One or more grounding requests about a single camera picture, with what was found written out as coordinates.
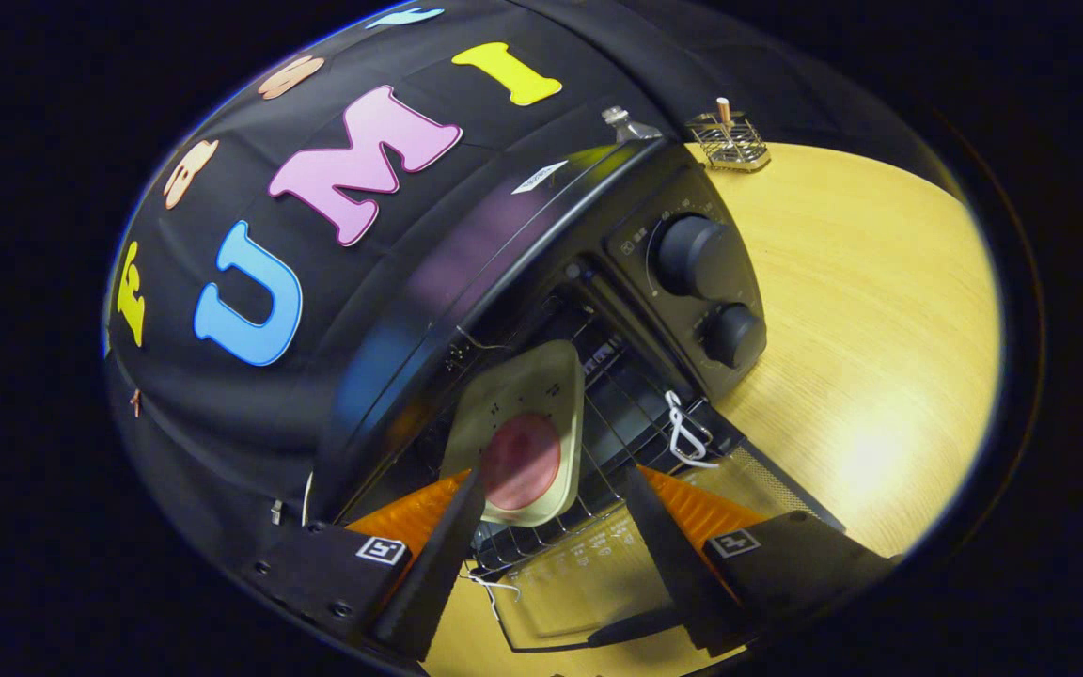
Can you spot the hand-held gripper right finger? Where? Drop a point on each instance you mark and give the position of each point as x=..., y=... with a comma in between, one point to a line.
x=668, y=555

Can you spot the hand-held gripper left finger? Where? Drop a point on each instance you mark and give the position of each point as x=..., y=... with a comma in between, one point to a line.
x=433, y=574

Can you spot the pink round food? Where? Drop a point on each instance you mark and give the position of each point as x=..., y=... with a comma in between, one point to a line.
x=521, y=461

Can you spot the cream square plate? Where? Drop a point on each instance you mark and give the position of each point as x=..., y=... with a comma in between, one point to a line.
x=523, y=381

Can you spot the black toaster oven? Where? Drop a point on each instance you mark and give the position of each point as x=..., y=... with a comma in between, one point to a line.
x=504, y=244

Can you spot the white clip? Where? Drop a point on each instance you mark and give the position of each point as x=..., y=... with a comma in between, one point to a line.
x=274, y=512

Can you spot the red clip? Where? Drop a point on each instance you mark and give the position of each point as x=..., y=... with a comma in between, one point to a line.
x=135, y=402

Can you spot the clear bottle with white label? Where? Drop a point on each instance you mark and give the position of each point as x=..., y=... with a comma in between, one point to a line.
x=626, y=124

